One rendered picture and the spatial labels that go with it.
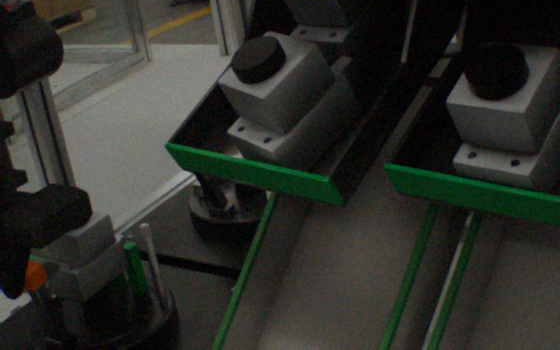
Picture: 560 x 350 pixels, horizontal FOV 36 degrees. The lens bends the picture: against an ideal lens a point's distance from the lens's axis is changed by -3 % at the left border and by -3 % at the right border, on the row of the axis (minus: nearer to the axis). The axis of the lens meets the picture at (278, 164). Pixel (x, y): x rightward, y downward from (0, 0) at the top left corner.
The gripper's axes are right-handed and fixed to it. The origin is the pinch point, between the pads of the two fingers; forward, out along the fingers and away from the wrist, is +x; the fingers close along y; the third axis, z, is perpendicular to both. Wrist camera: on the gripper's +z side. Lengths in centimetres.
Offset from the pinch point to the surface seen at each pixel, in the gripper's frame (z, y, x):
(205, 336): -11.2, 9.7, 12.1
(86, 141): -67, -62, 22
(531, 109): 0.6, 43.6, -15.6
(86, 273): -6.4, 2.1, 4.3
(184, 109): -84, -51, 21
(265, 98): 1.3, 29.4, -15.6
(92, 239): -8.0, 2.1, 1.8
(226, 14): -115, -61, 11
